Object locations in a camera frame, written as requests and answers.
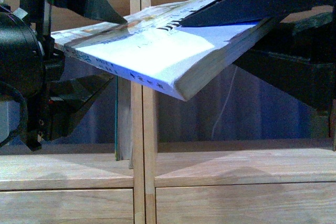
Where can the teal upright book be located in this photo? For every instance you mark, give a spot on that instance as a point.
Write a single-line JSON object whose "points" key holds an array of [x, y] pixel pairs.
{"points": [[123, 119]]}

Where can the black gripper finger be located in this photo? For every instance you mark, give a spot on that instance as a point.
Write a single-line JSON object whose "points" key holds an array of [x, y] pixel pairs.
{"points": [[299, 59]]}

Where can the white paperback book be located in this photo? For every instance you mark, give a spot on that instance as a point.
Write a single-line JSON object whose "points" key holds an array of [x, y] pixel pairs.
{"points": [[155, 50]]}

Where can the wooden bookshelf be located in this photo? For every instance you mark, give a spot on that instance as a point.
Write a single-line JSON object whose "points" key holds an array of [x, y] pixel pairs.
{"points": [[264, 181]]}

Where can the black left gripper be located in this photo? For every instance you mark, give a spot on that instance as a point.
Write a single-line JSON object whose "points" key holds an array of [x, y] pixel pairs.
{"points": [[29, 65]]}

